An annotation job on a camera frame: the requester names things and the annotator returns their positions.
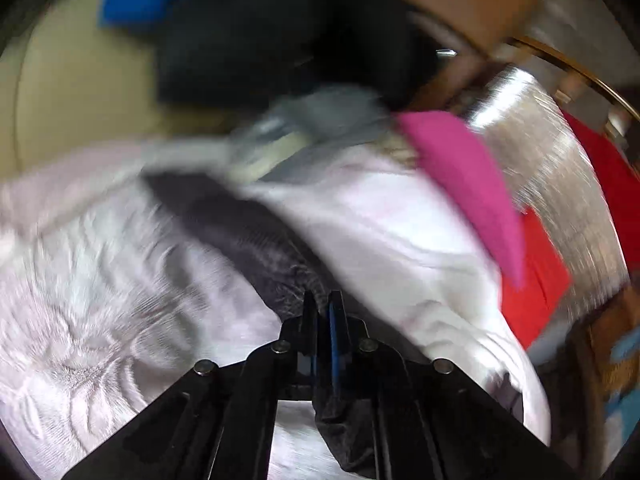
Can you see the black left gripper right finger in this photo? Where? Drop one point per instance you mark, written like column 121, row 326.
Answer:
column 430, row 420

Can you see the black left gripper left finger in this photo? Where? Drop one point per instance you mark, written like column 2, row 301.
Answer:
column 216, row 422

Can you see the large black garment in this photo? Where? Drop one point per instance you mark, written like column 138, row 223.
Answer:
column 282, row 268

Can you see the white bed blanket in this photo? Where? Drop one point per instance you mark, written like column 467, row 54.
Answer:
column 105, row 302

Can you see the red pillow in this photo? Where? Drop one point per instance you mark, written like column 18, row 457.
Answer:
column 528, row 309
column 619, row 183

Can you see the pink pillow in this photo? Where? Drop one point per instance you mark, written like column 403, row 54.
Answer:
column 457, row 159

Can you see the grey cloth at bedside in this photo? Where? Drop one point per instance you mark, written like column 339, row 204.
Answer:
column 300, row 135

